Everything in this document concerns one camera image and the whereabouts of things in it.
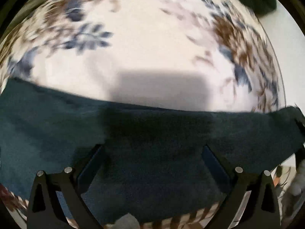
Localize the dark blue jeans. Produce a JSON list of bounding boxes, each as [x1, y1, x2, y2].
[[1, 79, 304, 224]]

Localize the white bed headboard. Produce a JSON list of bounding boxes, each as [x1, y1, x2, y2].
[[260, 2, 304, 111]]

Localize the floral bedspread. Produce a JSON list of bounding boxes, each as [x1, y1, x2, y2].
[[1, 0, 286, 113]]

